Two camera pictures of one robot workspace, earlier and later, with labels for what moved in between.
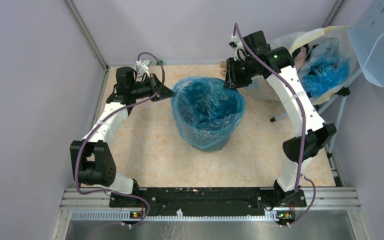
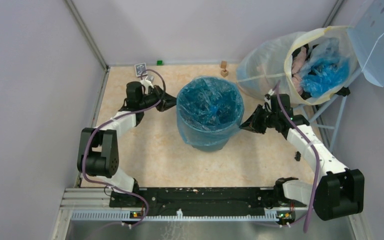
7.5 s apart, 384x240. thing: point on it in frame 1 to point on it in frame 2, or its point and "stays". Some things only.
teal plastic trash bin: [215, 147] stays
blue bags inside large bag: [326, 69] stays
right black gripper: [232, 81] to [252, 123]
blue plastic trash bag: [207, 114] stays
